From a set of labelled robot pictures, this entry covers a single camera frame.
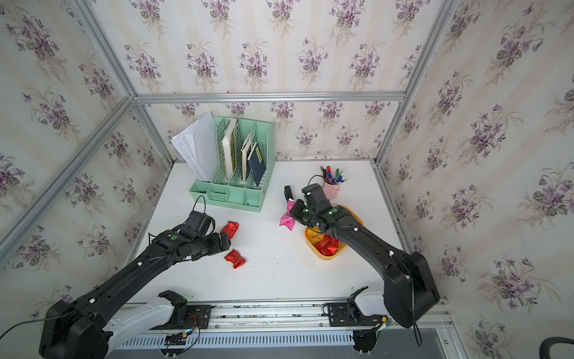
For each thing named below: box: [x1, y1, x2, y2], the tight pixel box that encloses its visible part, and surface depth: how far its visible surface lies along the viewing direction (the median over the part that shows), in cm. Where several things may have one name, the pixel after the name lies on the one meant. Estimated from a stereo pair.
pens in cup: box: [319, 165, 348, 185], surface depth 102 cm
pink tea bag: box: [279, 198, 296, 232], surface depth 81 cm
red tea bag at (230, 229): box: [219, 220, 240, 240], surface depth 95 cm
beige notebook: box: [241, 141, 250, 181], surface depth 100 cm
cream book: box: [221, 118, 237, 180], surface depth 100 cm
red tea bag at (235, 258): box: [224, 248, 246, 269], surface depth 85 cm
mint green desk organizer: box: [189, 115, 276, 213], surface depth 103 cm
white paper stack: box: [170, 111, 221, 182], surface depth 100 cm
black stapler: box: [284, 185, 294, 202], surface depth 106 cm
